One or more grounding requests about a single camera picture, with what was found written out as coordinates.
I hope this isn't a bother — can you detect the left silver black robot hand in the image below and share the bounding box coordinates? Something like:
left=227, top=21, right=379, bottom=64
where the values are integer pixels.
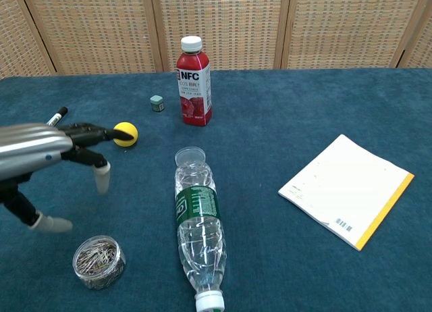
left=0, top=122, right=134, bottom=232

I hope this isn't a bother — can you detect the clear round paper clip container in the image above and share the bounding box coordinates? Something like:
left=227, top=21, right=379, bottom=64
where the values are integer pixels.
left=73, top=234, right=127, bottom=290

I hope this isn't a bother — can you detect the white marker black cap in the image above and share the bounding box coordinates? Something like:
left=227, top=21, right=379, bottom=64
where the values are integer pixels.
left=45, top=106, right=69, bottom=127

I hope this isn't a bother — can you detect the yellow foam ball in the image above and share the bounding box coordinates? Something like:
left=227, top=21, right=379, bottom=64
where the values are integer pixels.
left=113, top=122, right=139, bottom=148

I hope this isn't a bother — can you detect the woven rattan screen panel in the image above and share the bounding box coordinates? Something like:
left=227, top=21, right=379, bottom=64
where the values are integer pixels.
left=0, top=0, right=57, bottom=80
left=150, top=0, right=292, bottom=72
left=281, top=0, right=425, bottom=70
left=19, top=0, right=165, bottom=76
left=398, top=0, right=432, bottom=69

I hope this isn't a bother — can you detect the small grey-green cube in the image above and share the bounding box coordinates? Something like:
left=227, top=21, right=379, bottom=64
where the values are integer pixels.
left=149, top=95, right=165, bottom=113

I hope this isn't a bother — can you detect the red NFC juice bottle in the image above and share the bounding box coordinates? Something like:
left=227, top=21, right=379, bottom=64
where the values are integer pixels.
left=175, top=35, right=213, bottom=127

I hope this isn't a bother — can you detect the clear green-label water bottle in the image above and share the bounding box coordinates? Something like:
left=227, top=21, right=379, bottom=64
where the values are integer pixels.
left=174, top=159, right=227, bottom=312

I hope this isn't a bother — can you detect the blue carpet table mat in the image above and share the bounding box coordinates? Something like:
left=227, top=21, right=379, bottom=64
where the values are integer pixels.
left=0, top=68, right=432, bottom=312

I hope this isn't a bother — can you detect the white notebook yellow spine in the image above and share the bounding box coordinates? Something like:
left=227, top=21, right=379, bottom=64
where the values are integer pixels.
left=277, top=133, right=415, bottom=252

